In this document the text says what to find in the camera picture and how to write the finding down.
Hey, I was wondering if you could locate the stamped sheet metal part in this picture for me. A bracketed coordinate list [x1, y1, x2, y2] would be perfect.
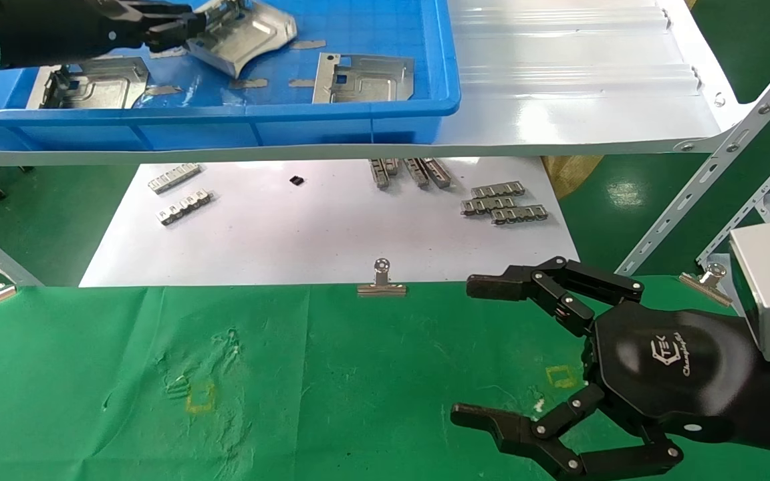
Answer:
[26, 57, 152, 111]
[311, 52, 416, 105]
[186, 0, 297, 79]

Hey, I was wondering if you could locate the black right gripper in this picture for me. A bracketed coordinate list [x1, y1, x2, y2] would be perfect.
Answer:
[451, 256, 770, 480]

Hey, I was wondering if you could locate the green table cloth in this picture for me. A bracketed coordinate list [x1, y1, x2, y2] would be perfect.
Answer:
[0, 275, 770, 481]

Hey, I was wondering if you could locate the yellow woven sack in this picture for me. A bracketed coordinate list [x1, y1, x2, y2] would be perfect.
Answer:
[541, 156, 604, 200]

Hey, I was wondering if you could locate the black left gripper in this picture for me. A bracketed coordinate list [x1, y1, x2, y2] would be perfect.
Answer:
[0, 0, 207, 69]

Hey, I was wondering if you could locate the white metal shelf rack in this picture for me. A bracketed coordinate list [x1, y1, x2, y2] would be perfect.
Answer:
[0, 0, 770, 288]

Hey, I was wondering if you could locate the blue plastic bin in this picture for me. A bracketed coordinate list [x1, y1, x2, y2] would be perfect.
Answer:
[0, 0, 461, 153]

